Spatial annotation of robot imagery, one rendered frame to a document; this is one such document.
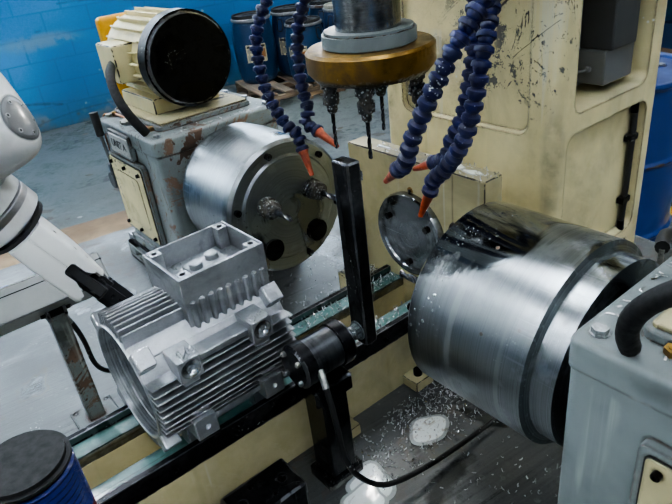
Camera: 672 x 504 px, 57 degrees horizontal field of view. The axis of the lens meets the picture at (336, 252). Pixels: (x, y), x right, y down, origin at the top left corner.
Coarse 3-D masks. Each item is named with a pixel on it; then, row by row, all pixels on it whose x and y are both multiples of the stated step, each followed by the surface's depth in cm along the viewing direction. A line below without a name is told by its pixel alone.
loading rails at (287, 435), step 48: (384, 288) 108; (384, 336) 95; (288, 384) 86; (384, 384) 99; (96, 432) 84; (144, 432) 85; (240, 432) 82; (288, 432) 89; (96, 480) 83; (144, 480) 75; (192, 480) 80; (240, 480) 85
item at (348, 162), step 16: (336, 160) 70; (352, 160) 70; (336, 176) 71; (352, 176) 70; (336, 192) 72; (352, 192) 71; (352, 208) 71; (352, 224) 73; (352, 240) 74; (352, 256) 75; (368, 256) 76; (352, 272) 77; (368, 272) 77; (352, 288) 78; (368, 288) 78; (352, 304) 80; (368, 304) 79; (352, 320) 81; (368, 320) 80; (368, 336) 81
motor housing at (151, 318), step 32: (128, 320) 72; (160, 320) 73; (224, 320) 77; (288, 320) 80; (128, 352) 71; (160, 352) 72; (224, 352) 74; (256, 352) 78; (128, 384) 84; (160, 384) 70; (192, 384) 72; (224, 384) 76; (256, 384) 79; (160, 416) 71; (192, 416) 74
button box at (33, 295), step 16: (96, 256) 94; (0, 288) 87; (16, 288) 88; (32, 288) 89; (48, 288) 90; (80, 288) 91; (0, 304) 86; (16, 304) 87; (32, 304) 88; (48, 304) 89; (0, 320) 86; (16, 320) 87; (32, 320) 92; (0, 336) 91
